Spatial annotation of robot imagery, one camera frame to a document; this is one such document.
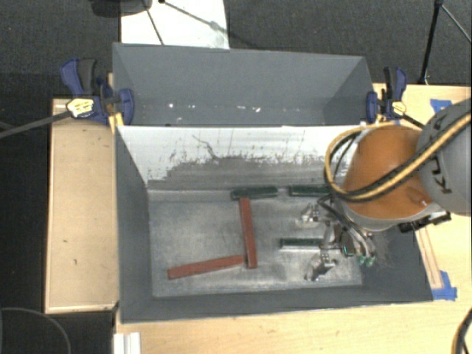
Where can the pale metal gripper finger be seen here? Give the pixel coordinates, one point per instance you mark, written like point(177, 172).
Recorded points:
point(312, 213)
point(324, 261)

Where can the dark green flat block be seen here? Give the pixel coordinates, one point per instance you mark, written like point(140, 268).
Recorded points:
point(254, 193)
point(308, 190)
point(300, 243)

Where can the red-brown flat block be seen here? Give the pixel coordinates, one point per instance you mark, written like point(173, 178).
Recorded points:
point(248, 234)
point(204, 267)

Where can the grey metal bin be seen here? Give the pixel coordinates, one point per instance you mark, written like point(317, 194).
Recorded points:
point(206, 234)

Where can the pale wood board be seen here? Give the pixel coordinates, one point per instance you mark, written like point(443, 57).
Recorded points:
point(83, 212)

